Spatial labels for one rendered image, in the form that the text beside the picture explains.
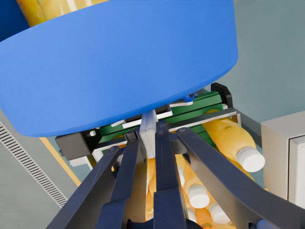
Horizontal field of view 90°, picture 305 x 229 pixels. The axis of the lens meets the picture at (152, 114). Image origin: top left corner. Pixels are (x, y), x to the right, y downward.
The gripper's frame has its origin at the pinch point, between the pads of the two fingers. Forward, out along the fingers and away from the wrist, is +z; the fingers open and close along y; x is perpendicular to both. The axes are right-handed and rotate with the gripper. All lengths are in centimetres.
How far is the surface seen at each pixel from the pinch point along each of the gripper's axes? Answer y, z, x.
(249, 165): 13.6, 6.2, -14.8
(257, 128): 26.8, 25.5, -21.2
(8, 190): -196, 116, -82
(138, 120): -3.5, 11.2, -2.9
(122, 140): -11.0, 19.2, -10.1
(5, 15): -15.3, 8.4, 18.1
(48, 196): -158, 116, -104
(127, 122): -5.8, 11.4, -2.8
